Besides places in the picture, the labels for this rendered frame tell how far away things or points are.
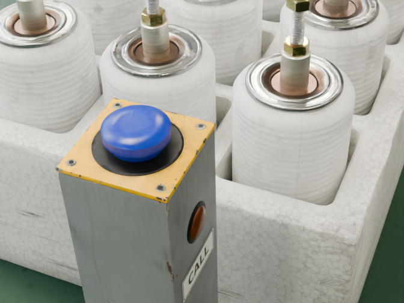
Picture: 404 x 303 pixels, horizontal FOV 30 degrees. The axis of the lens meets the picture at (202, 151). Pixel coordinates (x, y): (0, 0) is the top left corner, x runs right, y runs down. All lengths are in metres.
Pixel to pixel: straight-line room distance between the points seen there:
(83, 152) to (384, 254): 0.44
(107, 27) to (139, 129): 0.33
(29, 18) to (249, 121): 0.22
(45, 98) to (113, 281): 0.23
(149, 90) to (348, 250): 0.20
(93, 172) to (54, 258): 0.34
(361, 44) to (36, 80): 0.28
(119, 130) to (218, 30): 0.28
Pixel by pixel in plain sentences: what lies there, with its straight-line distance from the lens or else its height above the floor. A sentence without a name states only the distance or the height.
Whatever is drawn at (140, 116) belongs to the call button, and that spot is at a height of 0.33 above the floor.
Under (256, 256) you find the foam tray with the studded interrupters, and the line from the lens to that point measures 0.62.
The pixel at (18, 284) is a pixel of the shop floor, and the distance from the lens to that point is 0.79.
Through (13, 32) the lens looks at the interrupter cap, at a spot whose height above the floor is 0.25.
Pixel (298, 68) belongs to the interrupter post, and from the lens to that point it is 0.57.
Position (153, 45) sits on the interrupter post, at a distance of 0.61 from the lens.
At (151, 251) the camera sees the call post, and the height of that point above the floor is 0.27.
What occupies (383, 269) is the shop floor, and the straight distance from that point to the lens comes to 0.79.
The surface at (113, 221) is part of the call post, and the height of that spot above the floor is 0.28.
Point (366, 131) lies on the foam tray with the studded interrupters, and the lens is 0.66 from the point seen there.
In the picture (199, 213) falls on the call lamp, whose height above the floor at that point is 0.27.
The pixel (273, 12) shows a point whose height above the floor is 0.18.
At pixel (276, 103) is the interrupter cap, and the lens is 0.56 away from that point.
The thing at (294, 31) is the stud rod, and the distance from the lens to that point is 0.56.
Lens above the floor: 0.60
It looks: 42 degrees down
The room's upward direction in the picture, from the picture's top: 2 degrees counter-clockwise
